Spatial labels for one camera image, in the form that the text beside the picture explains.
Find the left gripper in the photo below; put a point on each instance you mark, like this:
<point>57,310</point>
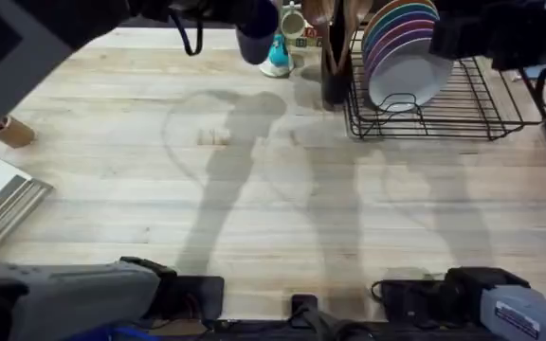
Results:
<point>183,8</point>

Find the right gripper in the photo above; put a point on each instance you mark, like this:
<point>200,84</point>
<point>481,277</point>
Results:
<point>458,33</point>

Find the dark blue cup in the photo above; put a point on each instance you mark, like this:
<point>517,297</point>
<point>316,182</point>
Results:
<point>256,45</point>

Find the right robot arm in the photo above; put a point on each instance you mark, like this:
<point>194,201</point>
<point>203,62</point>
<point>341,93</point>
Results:
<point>519,315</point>

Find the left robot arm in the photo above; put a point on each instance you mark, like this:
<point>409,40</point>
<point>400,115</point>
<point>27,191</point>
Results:
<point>64,296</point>

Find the teal and white cup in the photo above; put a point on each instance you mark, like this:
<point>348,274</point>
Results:
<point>278,57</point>

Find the purple plate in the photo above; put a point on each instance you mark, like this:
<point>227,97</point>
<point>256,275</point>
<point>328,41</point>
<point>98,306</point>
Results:
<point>396,41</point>

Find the pale lavender plate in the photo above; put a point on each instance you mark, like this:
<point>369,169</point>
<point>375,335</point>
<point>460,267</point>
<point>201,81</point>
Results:
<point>410,76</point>

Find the magenta plate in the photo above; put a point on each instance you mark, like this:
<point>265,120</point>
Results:
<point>391,32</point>

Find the blue plate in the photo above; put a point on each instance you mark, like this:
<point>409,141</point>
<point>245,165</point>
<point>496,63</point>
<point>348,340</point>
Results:
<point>389,23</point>

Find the teal plate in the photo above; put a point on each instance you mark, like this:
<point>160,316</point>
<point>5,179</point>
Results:
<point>387,16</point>

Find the orange plate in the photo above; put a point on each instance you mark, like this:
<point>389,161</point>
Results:
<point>383,9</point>

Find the wooden spoon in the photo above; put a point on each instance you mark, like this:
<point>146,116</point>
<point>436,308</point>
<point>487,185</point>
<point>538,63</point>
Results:
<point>319,14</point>
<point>356,19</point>

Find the cream mug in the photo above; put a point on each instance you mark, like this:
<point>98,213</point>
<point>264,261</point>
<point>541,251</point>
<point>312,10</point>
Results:
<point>293,23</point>

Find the small colourful box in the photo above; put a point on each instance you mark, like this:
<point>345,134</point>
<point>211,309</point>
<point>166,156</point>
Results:
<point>310,38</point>

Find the black cutlery holder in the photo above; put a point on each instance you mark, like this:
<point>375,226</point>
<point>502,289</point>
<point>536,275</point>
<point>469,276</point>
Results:
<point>335,87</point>

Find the cardboard roll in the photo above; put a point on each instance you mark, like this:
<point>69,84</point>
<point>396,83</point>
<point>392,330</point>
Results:
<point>13,132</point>

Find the black rail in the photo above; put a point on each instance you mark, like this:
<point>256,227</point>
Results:
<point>263,331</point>

